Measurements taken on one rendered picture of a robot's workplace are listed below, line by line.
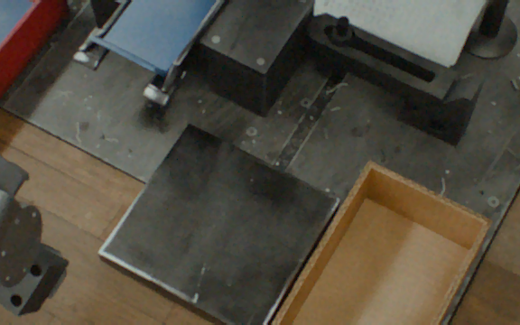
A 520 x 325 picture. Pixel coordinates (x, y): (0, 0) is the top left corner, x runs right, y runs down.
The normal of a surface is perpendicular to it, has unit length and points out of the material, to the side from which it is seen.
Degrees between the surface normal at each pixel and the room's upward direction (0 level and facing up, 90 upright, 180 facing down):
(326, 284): 0
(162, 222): 0
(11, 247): 84
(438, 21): 1
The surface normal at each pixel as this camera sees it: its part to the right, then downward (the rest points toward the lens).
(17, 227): 0.94, 0.23
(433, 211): -0.50, 0.77
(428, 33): 0.00, -0.47
